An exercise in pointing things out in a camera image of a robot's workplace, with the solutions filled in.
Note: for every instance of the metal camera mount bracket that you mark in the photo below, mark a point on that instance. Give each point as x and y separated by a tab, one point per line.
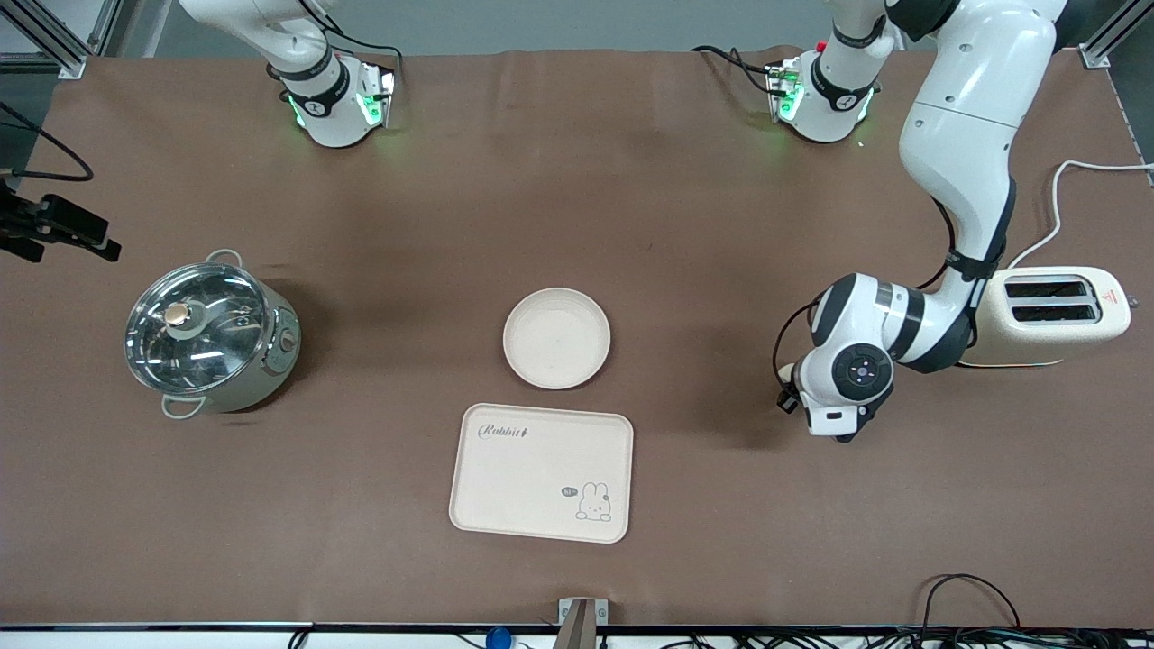
581	622

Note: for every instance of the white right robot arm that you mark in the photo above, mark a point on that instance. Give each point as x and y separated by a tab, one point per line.
315	99

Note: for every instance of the cream two-slot toaster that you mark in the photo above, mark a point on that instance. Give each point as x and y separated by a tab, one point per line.
1055	338

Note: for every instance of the round beige plate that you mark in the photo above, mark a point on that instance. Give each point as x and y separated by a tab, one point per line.
556	338

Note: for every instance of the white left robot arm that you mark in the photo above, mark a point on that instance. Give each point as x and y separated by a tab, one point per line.
965	135

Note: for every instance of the aluminium frame profile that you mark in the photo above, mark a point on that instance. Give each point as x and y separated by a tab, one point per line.
54	36
1104	41

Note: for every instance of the beige rabbit print tray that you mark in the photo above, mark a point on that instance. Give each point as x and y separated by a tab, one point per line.
541	478

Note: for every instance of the steel cooking pot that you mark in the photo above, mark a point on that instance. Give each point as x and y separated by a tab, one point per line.
270	365

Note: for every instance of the brown table cloth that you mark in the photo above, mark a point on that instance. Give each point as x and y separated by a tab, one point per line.
577	225

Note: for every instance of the blue round knob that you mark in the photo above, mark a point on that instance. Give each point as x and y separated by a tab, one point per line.
499	639

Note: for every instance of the glass pot lid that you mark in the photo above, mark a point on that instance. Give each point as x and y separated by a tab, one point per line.
194	329

